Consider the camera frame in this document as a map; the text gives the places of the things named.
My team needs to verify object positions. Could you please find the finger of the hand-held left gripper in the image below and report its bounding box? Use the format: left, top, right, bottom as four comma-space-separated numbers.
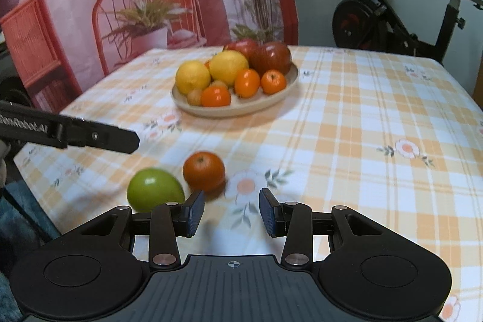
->
68, 117, 141, 154

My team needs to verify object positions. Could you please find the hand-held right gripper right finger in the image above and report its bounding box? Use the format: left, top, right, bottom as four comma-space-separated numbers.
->
258, 188, 392, 267

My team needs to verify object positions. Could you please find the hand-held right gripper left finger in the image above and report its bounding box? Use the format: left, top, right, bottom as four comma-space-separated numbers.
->
81, 190, 206, 269

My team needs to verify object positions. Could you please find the large orange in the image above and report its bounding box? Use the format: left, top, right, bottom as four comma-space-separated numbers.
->
183, 151, 226, 193

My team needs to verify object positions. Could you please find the green apple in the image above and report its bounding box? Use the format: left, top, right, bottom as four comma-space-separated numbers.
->
126, 168, 186, 213

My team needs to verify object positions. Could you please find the small brown round fruit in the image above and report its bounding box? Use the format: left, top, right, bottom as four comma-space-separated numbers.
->
187, 88, 205, 106

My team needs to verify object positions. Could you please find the large yellow citrus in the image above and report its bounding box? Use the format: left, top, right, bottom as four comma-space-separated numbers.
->
175, 60, 211, 96
209, 50, 250, 86

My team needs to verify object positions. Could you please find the beige round plate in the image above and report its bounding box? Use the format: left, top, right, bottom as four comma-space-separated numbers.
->
171, 63, 299, 118

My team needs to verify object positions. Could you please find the dark red apple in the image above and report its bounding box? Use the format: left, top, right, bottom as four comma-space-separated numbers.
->
249, 42, 293, 78

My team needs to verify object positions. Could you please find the red apple with yellow patch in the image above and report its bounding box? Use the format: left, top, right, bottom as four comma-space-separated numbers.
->
222, 39, 261, 61

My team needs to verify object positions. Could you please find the orange checked floral tablecloth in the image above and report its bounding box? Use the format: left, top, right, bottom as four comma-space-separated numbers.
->
13, 46, 483, 322

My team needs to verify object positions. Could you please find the blue textured cloth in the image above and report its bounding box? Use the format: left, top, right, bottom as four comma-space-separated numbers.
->
0, 182, 61, 292

